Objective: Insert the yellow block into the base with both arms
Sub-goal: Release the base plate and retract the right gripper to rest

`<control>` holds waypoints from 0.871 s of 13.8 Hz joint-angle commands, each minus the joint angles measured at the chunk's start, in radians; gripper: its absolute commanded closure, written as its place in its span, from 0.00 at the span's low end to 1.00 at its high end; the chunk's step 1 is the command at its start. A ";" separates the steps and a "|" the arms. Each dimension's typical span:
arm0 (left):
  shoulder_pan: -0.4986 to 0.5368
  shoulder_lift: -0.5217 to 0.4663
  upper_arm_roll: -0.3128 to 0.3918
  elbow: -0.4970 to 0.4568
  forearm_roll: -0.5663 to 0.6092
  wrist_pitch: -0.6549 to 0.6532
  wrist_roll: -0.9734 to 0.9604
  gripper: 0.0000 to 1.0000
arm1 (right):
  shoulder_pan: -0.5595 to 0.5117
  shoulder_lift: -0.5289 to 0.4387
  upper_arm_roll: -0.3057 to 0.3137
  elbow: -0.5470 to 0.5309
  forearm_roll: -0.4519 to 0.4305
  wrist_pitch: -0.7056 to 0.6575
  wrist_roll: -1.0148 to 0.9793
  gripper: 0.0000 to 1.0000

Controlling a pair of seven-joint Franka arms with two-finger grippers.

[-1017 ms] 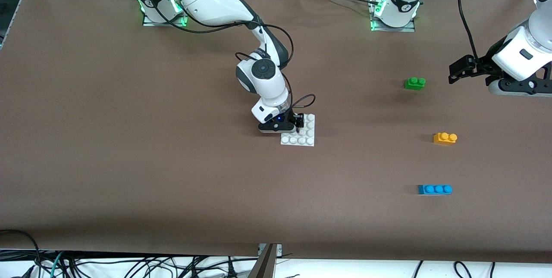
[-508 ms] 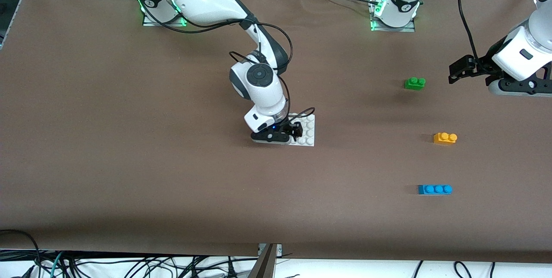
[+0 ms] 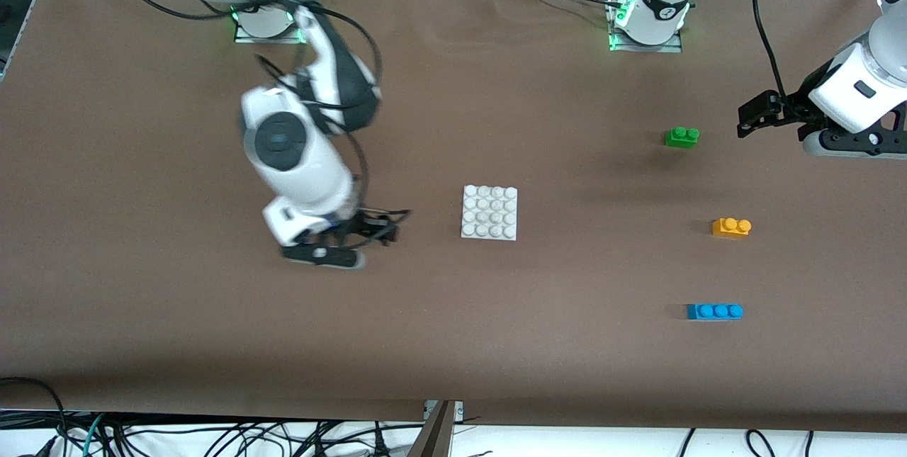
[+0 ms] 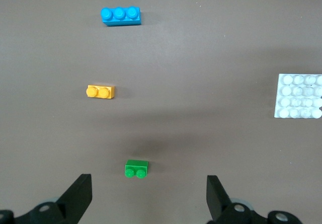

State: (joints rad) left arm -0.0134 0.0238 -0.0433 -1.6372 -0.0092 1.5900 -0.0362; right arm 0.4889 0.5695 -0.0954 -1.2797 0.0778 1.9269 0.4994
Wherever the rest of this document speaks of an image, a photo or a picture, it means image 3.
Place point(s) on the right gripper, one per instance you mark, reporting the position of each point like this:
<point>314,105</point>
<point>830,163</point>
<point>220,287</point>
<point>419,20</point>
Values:
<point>365,222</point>

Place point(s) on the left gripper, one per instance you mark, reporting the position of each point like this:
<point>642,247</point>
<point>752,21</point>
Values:
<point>799,101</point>

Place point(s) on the white studded base plate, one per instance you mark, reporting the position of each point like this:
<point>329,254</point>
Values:
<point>489,212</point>

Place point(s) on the yellow two-stud block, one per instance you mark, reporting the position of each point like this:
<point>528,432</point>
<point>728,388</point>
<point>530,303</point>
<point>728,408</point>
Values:
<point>730,229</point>

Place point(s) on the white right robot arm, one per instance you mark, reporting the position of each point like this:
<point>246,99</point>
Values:
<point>283,142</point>

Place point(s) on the green two-stud block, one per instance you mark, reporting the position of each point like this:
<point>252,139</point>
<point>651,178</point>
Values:
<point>682,138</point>

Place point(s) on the blue three-stud block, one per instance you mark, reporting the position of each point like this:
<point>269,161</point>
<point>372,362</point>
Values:
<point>716,312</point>

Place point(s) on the brown table cover sheet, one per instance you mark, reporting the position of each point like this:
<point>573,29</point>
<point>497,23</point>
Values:
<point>397,315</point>

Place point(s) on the dark slanted beam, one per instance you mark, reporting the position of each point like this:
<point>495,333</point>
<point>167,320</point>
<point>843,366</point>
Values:
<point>436,436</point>

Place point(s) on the grey metal bracket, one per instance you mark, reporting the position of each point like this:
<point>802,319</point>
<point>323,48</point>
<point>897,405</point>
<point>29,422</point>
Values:
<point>459,411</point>

